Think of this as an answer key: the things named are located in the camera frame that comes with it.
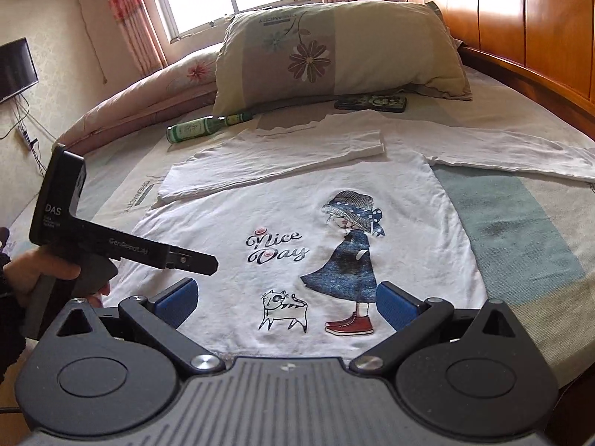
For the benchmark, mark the black television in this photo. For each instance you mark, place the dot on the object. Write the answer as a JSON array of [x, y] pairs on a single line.
[[16, 69]]

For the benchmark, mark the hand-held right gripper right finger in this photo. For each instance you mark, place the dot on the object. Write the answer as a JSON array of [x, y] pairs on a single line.
[[395, 306]]

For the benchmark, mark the person's left hand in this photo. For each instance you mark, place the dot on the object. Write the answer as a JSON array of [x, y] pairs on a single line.
[[37, 269]]

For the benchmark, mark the pink floral folded quilt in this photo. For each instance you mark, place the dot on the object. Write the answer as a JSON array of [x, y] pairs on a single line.
[[153, 97]]

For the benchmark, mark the green glass bottle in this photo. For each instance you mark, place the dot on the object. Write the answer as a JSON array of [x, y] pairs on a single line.
[[195, 128]]

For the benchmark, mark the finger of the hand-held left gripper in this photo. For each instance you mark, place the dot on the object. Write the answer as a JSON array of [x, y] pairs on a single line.
[[197, 262]]

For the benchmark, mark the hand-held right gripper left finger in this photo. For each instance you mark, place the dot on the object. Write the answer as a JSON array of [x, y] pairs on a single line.
[[176, 304]]

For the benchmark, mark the wooden headboard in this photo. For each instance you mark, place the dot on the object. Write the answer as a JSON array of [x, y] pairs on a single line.
[[511, 23]]

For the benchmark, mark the power strip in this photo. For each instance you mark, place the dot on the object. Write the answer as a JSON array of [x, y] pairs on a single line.
[[27, 136]]

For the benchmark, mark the floral pillow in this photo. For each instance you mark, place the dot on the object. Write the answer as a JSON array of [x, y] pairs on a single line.
[[362, 51]]

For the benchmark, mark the white printed shirt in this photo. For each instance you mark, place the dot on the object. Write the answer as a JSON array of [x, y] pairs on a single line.
[[232, 204]]

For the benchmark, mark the black remote control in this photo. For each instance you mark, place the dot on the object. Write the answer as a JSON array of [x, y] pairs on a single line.
[[372, 103]]

